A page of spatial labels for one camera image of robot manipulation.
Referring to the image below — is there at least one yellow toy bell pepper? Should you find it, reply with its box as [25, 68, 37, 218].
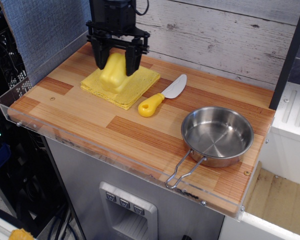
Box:
[99, 53, 128, 94]

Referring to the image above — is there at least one black vertical post right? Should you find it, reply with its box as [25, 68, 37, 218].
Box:
[268, 17, 300, 110]

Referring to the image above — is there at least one blue fabric panel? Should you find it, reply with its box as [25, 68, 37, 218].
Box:
[0, 0, 91, 86]

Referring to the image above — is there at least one yellow object bottom left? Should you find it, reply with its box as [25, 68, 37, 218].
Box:
[8, 228, 35, 240]

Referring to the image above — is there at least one ice dispenser panel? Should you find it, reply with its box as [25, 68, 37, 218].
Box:
[99, 181, 159, 240]

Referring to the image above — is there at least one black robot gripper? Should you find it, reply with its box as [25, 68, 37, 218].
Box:
[86, 0, 150, 76]

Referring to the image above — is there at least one folded yellow towel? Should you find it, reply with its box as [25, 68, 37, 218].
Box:
[80, 66, 161, 110]

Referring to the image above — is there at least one black perforated crate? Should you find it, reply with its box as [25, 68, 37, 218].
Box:
[0, 15, 27, 95]

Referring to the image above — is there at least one stainless steel pan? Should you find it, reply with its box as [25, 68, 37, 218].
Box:
[165, 106, 254, 189]

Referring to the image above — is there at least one clear acrylic table guard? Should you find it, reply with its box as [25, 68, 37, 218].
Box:
[0, 43, 275, 218]

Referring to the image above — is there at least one toy knife yellow handle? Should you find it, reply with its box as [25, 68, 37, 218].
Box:
[137, 74, 188, 118]

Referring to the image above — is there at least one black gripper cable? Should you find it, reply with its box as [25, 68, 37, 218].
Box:
[134, 0, 150, 16]

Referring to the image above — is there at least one white toy sink counter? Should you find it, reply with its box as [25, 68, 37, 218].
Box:
[258, 82, 300, 184]

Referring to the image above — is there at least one silver toy fridge cabinet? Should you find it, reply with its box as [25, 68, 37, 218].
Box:
[47, 139, 224, 240]

